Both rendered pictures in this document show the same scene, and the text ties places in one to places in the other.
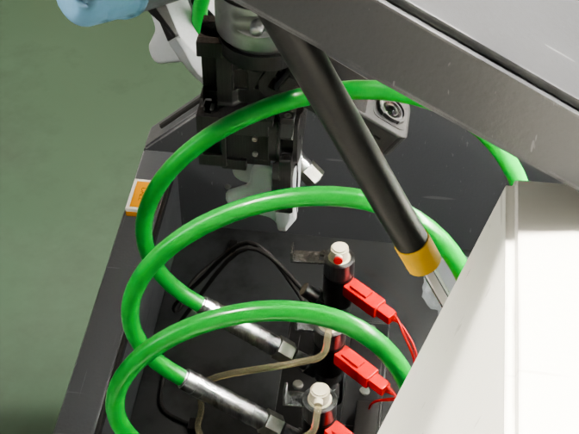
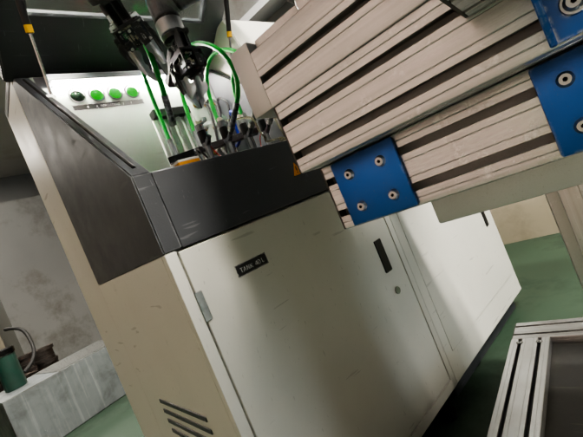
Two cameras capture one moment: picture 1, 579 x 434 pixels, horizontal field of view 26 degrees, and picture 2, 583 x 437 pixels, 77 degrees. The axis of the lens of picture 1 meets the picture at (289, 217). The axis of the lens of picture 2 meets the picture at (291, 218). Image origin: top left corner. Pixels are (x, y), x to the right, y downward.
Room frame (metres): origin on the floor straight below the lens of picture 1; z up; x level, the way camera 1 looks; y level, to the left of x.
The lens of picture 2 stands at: (1.51, 0.81, 0.78)
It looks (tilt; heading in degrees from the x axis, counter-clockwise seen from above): 1 degrees down; 222
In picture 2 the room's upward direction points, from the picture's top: 23 degrees counter-clockwise
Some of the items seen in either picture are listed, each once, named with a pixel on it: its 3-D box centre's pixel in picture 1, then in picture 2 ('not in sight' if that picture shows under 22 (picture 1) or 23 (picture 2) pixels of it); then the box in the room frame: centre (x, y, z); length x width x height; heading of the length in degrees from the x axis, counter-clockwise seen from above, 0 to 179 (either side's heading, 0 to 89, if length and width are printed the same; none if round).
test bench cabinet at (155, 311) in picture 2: not in sight; (284, 346); (0.78, -0.07, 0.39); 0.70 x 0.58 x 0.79; 173
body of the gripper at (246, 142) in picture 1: (256, 90); (183, 55); (0.79, 0.03, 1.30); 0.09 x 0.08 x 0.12; 83
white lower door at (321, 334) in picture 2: not in sight; (343, 330); (0.81, 0.21, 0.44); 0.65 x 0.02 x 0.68; 173
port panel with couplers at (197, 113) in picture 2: not in sight; (214, 125); (0.51, -0.27, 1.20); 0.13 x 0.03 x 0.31; 173
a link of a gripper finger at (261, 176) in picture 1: (260, 200); (202, 90); (0.77, 0.02, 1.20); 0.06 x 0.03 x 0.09; 83
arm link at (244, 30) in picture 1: (264, 9); (172, 30); (0.79, 0.02, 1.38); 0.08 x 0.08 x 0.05
